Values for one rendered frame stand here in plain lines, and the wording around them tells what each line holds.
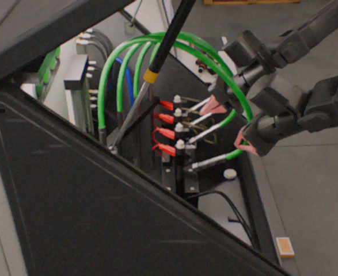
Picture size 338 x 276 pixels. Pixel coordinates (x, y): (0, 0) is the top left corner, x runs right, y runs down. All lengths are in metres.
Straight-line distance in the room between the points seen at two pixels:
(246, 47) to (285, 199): 1.79
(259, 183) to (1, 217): 0.72
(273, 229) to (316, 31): 0.48
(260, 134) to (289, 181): 1.94
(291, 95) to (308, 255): 1.68
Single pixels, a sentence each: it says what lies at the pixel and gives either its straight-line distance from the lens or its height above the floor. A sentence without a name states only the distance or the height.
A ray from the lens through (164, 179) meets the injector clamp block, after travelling 1.22.
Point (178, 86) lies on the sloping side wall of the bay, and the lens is 1.40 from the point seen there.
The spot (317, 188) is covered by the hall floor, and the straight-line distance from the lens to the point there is 2.82.
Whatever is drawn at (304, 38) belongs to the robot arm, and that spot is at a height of 1.40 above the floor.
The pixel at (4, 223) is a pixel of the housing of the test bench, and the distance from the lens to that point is 0.87.
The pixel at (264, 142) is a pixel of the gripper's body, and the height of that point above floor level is 1.25.
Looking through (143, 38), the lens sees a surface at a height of 1.41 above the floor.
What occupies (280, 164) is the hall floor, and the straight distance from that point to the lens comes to 2.95.
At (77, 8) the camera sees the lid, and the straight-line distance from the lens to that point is 0.60.
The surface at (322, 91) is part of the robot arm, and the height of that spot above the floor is 1.40.
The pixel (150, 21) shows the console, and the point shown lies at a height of 1.30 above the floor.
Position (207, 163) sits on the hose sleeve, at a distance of 1.04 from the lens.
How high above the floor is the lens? 1.76
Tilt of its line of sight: 35 degrees down
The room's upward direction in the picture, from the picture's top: straight up
